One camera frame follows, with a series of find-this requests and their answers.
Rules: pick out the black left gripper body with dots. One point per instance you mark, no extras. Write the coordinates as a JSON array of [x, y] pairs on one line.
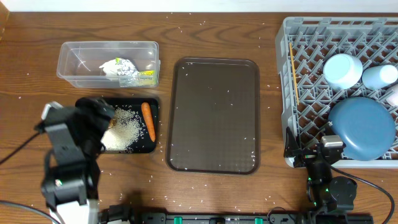
[[96, 125]]

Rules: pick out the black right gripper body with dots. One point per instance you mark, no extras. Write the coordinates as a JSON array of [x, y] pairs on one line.
[[305, 157]]

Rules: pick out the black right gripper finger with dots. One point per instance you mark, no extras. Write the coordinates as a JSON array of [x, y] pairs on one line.
[[291, 146], [328, 129]]

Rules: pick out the dark blue plate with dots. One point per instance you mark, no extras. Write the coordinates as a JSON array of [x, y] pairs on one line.
[[365, 126]]

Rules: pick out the pile of white rice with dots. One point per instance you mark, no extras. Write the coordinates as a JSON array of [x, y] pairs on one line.
[[128, 130]]

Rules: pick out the light blue bowl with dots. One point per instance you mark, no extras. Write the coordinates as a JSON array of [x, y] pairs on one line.
[[342, 71]]

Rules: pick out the light blue plastic cup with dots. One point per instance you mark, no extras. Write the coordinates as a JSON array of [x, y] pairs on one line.
[[379, 77]]

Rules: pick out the pink plastic cup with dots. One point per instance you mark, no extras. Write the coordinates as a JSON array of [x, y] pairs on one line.
[[392, 98]]

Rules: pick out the white napkin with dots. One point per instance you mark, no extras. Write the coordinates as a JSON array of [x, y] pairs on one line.
[[110, 70]]

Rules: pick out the orange carrot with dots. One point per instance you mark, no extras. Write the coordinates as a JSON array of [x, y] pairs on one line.
[[147, 115]]

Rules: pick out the foil wrapper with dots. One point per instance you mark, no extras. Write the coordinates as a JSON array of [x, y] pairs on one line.
[[127, 72]]

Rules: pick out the yellow green snack packet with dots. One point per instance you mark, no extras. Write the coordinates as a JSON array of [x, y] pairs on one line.
[[147, 78]]

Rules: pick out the wooden chopstick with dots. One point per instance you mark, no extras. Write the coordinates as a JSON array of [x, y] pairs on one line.
[[294, 73]]

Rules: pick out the brown food lump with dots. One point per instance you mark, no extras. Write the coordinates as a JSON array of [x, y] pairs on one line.
[[112, 123]]

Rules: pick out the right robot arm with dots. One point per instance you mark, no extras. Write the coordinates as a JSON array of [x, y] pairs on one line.
[[333, 197]]

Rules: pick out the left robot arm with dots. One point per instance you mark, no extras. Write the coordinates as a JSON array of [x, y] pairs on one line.
[[72, 174]]

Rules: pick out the grey dishwasher rack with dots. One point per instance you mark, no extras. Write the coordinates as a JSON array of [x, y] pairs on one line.
[[373, 40]]

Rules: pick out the black plastic tray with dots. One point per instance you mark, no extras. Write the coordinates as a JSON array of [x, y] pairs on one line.
[[144, 145]]

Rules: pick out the clear plastic bin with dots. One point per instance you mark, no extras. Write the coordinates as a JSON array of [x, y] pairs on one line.
[[79, 62]]

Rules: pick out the dark brown serving tray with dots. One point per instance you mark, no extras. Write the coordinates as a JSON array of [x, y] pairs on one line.
[[214, 124]]

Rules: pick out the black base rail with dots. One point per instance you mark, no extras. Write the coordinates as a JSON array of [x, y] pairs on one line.
[[248, 218]]

